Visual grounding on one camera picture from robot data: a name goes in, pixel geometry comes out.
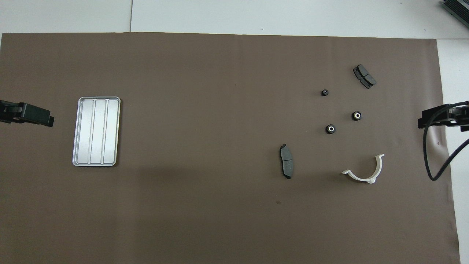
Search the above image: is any white plastic half-ring clamp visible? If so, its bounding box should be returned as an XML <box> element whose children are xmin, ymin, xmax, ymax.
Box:
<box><xmin>341</xmin><ymin>154</ymin><xmax>385</xmax><ymax>184</ymax></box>

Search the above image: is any long dark grey brake pad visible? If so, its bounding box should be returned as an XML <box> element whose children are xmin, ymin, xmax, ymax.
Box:
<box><xmin>279</xmin><ymin>144</ymin><xmax>294</xmax><ymax>180</ymax></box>

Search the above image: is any brown paper table mat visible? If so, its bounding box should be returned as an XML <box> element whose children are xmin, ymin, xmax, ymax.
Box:
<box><xmin>0</xmin><ymin>32</ymin><xmax>461</xmax><ymax>264</ymax></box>

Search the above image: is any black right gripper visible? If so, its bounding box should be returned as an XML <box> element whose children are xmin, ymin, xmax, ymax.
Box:
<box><xmin>418</xmin><ymin>101</ymin><xmax>469</xmax><ymax>132</ymax></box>

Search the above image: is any short dark grey brake pad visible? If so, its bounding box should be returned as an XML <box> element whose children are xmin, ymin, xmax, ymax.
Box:
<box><xmin>353</xmin><ymin>64</ymin><xmax>377</xmax><ymax>89</ymax></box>

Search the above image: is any black ribbed device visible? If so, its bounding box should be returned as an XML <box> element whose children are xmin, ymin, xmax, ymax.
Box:
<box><xmin>442</xmin><ymin>0</ymin><xmax>469</xmax><ymax>23</ymax></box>

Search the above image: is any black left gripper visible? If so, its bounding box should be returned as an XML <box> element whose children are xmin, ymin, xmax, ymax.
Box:
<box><xmin>0</xmin><ymin>100</ymin><xmax>55</xmax><ymax>128</ymax></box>

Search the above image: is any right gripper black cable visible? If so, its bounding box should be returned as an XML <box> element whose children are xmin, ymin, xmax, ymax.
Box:
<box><xmin>422</xmin><ymin>106</ymin><xmax>469</xmax><ymax>182</ymax></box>

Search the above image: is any silver metal grooved tray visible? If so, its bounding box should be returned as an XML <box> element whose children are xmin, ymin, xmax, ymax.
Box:
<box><xmin>72</xmin><ymin>96</ymin><xmax>121</xmax><ymax>167</ymax></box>

